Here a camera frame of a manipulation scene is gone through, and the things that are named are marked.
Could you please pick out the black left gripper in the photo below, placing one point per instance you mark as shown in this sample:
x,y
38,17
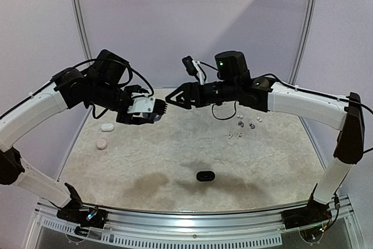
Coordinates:
x,y
132,119

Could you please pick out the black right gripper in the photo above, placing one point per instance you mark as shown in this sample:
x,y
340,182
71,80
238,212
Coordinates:
x,y
195,94

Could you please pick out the black earbud charging case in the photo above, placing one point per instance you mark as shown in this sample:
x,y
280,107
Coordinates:
x,y
205,176

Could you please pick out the purple earbud charging case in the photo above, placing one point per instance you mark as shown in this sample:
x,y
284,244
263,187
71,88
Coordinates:
x,y
150,118

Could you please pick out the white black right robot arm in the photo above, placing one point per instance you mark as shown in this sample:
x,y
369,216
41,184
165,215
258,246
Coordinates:
x,y
267,93

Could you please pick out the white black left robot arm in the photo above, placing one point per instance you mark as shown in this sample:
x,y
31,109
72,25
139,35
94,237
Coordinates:
x,y
95,82

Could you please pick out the white earbud charging case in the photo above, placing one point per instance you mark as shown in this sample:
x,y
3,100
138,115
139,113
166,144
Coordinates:
x,y
107,127

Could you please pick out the pink earbud charging case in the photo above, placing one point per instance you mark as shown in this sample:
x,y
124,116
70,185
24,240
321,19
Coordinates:
x,y
101,144

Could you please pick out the purple chrome clip earbud right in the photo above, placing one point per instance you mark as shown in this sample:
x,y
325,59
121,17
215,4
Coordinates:
x,y
251,126

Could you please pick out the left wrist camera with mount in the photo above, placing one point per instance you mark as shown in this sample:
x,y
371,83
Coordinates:
x,y
144,103

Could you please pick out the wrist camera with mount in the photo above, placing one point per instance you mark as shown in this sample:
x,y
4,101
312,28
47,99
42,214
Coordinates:
x,y
194,69
144,103

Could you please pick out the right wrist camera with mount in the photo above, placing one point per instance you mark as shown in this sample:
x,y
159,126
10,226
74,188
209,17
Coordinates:
x,y
194,69

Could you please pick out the left aluminium frame post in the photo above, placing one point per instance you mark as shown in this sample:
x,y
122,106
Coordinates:
x,y
81,27

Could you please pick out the aluminium frame post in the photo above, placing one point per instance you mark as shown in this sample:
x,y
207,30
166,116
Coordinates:
x,y
81,27
305,30

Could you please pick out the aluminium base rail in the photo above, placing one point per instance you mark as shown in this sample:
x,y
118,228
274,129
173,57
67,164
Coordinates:
x,y
261,228

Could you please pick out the right aluminium frame post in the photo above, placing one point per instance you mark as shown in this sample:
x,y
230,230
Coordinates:
x,y
305,30

